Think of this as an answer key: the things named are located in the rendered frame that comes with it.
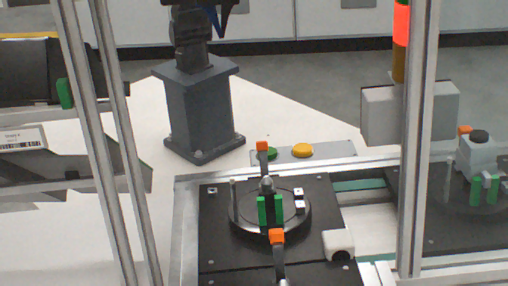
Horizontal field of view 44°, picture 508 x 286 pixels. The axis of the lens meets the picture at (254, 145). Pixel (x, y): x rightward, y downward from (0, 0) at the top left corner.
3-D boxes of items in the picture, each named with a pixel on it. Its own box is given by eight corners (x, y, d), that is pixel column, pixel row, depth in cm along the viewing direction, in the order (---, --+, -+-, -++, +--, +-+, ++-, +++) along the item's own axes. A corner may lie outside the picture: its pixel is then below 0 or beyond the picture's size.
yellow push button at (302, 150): (291, 151, 126) (291, 143, 125) (311, 149, 126) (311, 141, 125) (294, 162, 122) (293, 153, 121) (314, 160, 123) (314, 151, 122)
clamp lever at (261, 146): (259, 184, 109) (255, 141, 108) (271, 182, 109) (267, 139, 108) (260, 188, 105) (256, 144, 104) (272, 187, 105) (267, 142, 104)
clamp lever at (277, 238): (273, 281, 88) (268, 228, 87) (287, 279, 88) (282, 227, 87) (275, 290, 84) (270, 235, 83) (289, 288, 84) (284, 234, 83)
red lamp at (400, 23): (388, 34, 80) (389, -4, 77) (427, 30, 80) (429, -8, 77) (398, 48, 75) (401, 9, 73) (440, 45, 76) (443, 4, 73)
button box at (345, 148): (251, 173, 130) (249, 147, 127) (351, 163, 130) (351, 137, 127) (253, 192, 124) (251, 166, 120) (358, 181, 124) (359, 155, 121)
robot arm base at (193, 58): (197, 58, 144) (194, 33, 141) (215, 66, 139) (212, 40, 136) (172, 68, 140) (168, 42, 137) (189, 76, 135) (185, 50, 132)
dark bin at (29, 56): (52, 98, 101) (49, 51, 100) (131, 96, 99) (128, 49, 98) (-56, 104, 73) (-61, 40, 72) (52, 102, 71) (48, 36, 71)
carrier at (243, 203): (199, 193, 116) (191, 135, 110) (328, 179, 117) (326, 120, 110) (199, 283, 95) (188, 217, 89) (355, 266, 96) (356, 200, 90)
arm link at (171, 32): (169, 41, 138) (165, 13, 135) (209, 34, 140) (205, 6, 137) (176, 51, 133) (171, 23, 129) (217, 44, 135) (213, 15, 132)
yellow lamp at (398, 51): (387, 70, 82) (388, 35, 80) (424, 66, 82) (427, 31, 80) (397, 86, 78) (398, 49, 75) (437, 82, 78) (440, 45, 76)
